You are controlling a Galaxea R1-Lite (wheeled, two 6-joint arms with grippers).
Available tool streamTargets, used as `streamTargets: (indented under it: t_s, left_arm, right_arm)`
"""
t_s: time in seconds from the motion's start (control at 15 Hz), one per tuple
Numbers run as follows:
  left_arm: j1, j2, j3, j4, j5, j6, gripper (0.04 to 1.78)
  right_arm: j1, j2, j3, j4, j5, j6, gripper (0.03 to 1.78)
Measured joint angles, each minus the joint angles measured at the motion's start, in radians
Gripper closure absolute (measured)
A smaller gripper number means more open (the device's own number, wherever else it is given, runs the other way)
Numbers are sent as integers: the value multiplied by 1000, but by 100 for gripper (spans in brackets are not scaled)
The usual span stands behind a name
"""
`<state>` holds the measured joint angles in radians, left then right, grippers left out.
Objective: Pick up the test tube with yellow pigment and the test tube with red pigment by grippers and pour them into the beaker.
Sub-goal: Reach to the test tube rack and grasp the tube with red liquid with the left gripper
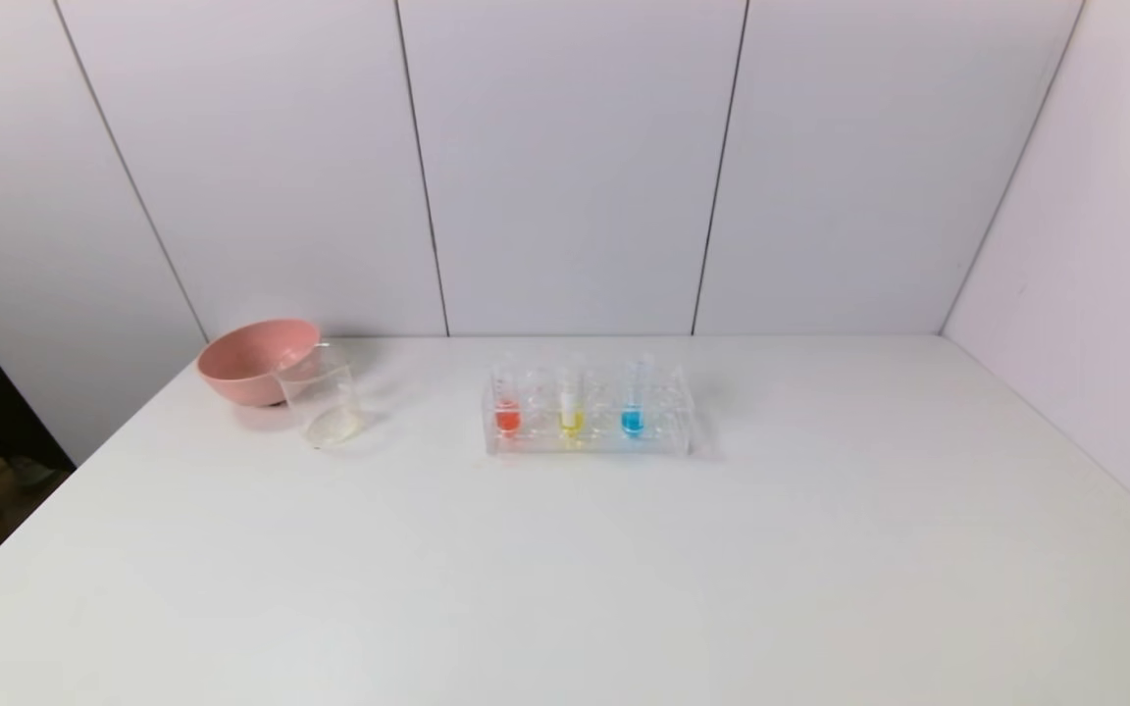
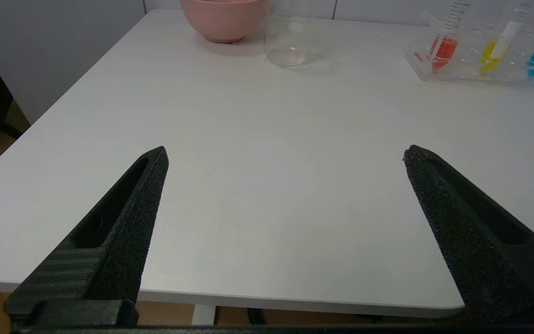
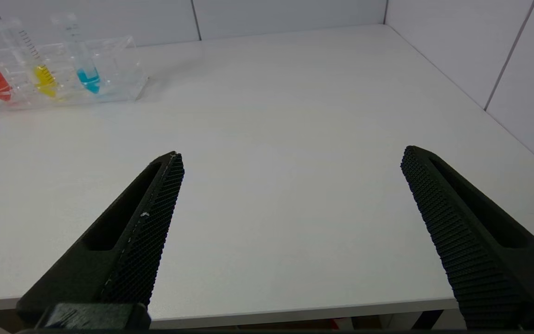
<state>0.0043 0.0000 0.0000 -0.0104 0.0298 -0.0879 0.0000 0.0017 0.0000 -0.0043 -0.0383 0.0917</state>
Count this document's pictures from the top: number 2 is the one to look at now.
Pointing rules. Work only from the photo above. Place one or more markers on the white table leg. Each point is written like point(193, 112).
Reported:
point(203, 315)

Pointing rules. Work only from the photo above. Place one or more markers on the pink plastic bowl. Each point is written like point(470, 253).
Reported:
point(223, 21)

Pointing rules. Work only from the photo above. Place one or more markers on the yellow pigment test tube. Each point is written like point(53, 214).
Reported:
point(492, 58)

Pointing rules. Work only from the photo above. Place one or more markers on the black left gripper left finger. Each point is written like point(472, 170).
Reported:
point(123, 232)

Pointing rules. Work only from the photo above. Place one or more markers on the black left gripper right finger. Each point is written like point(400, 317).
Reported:
point(471, 241)

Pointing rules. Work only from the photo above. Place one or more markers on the clear acrylic test tube rack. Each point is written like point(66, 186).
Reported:
point(471, 76)

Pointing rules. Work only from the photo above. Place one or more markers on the red pigment test tube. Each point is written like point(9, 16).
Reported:
point(444, 48)

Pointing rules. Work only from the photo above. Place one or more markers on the clear glass beaker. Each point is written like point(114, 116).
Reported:
point(288, 55)

